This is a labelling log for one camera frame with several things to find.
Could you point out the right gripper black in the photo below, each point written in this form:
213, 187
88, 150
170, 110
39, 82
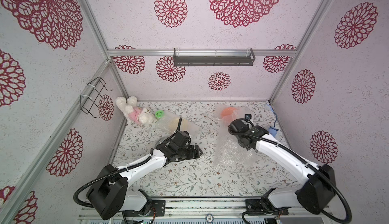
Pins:
236, 125

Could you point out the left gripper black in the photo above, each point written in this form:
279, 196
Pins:
192, 155

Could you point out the clear bubble wrap sheet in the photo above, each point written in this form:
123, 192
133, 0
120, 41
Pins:
228, 153

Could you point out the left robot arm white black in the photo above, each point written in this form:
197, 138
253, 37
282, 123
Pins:
108, 194

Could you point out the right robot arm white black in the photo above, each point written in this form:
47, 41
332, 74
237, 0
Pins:
318, 183

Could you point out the yellow plate in bubble wrap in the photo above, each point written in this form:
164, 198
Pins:
169, 123

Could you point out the orange plate in bubble wrap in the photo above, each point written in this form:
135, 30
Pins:
226, 113

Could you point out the green round toy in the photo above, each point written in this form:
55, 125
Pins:
159, 114

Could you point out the white plush bunny pink dress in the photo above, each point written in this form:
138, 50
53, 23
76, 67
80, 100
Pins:
132, 112

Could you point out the blue toy with cord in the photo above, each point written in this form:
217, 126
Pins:
273, 130

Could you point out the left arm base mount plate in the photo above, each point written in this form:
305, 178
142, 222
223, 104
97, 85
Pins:
154, 208

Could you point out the aluminium front rail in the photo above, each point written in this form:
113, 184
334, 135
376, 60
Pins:
197, 208

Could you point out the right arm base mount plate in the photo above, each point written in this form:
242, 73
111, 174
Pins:
263, 207

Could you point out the black wire wall basket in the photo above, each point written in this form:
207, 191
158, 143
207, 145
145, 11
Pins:
88, 101

